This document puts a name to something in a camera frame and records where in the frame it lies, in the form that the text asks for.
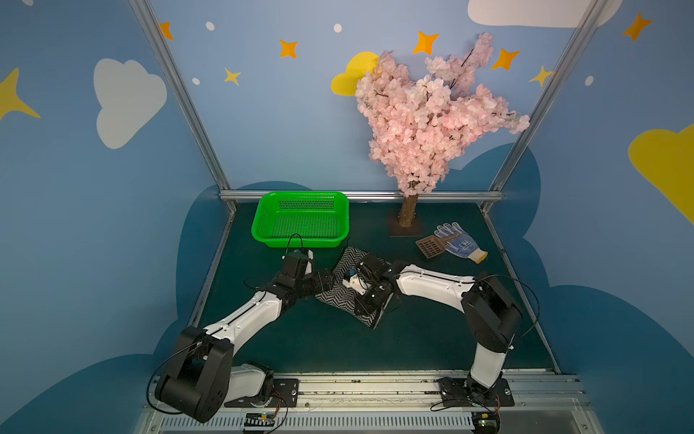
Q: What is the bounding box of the black white knitted scarf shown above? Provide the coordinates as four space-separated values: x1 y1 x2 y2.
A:
314 247 391 329

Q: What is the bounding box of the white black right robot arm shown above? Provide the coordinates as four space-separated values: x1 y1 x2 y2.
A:
342 254 522 392

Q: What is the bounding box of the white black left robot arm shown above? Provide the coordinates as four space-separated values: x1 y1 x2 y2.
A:
146 248 334 423

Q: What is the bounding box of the green plastic basket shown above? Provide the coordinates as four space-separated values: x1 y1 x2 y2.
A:
251 192 350 249

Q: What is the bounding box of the brown plastic slotted scoop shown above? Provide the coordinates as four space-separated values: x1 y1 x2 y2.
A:
416 234 459 260

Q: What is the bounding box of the blue dotted work glove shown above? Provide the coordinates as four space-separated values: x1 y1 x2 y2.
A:
435 222 488 264

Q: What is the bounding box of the pink cherry blossom tree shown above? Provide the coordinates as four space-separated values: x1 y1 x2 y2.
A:
355 33 531 234

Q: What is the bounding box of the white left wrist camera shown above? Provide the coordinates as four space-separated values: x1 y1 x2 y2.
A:
299 248 314 276

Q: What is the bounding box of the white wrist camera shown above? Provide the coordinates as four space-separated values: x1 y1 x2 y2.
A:
343 269 372 296
299 248 314 276

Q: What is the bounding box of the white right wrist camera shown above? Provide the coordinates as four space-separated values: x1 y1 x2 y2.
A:
343 269 372 296

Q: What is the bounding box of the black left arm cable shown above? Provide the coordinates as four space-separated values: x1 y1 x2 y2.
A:
284 232 305 261

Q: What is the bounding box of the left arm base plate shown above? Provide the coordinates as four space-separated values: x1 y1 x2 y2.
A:
223 378 300 409

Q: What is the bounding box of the aluminium front rail track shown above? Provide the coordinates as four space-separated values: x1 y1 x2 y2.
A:
135 370 603 433

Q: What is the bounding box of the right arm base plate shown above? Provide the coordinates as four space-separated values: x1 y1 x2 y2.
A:
437 376 515 409

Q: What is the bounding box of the aluminium frame rail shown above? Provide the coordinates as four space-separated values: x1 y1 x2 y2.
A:
128 0 611 375

